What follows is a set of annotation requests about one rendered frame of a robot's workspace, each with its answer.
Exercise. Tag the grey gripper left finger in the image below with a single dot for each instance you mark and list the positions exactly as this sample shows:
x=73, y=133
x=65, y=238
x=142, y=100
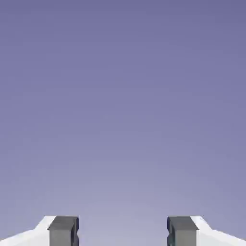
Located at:
x=61, y=232

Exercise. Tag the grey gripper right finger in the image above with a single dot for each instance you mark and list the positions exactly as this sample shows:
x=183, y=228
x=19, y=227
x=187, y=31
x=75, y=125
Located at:
x=182, y=232

